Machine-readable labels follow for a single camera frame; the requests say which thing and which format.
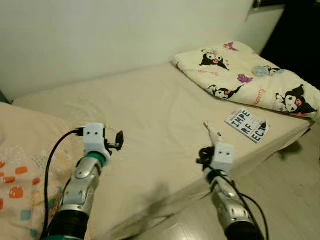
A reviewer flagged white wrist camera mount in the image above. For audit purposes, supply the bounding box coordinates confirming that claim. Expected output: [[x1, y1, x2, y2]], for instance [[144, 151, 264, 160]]
[[211, 143, 236, 174], [83, 123, 110, 160]]

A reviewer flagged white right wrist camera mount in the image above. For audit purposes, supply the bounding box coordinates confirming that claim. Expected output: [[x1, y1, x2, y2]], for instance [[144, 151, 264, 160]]
[[211, 143, 236, 174]]

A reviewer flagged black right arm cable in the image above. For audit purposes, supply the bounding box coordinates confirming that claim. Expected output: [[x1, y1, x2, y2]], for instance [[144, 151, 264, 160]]
[[196, 146, 271, 240]]

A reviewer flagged bed with beige sheet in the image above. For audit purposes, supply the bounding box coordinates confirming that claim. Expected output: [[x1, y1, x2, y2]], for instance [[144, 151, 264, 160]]
[[0, 62, 313, 240]]

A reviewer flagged cream cartoon print quilt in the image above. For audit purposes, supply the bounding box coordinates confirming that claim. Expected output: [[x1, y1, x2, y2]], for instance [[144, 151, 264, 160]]
[[172, 41, 320, 120]]

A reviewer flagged white book with blue letters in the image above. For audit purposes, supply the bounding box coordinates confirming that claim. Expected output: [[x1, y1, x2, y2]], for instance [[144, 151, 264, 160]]
[[225, 108, 270, 144]]

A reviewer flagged white wrapper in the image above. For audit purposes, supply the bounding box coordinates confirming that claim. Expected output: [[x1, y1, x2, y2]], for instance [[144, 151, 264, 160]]
[[203, 121, 223, 148]]

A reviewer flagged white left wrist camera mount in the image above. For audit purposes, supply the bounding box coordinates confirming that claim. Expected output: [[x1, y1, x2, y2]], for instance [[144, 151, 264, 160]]
[[83, 123, 110, 160]]

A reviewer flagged pink pillow with coloured dots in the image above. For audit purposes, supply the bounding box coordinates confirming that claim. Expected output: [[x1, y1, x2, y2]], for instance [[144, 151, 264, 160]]
[[0, 102, 88, 240]]

